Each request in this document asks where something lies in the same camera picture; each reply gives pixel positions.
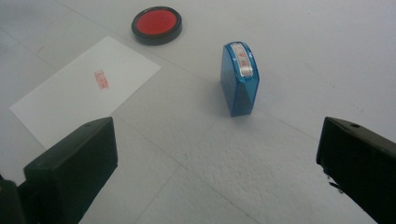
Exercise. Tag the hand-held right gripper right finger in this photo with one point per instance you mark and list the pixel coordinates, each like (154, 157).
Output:
(361, 168)

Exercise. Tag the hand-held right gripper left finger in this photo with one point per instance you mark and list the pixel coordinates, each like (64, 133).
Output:
(74, 174)

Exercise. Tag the blue stamp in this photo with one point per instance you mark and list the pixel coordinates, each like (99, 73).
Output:
(239, 81)

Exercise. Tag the red ink pad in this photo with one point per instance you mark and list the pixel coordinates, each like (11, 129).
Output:
(156, 25)

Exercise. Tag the white paper sheet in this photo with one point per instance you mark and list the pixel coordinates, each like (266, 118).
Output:
(77, 93)

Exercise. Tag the white foam board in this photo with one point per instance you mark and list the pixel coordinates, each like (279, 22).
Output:
(218, 171)

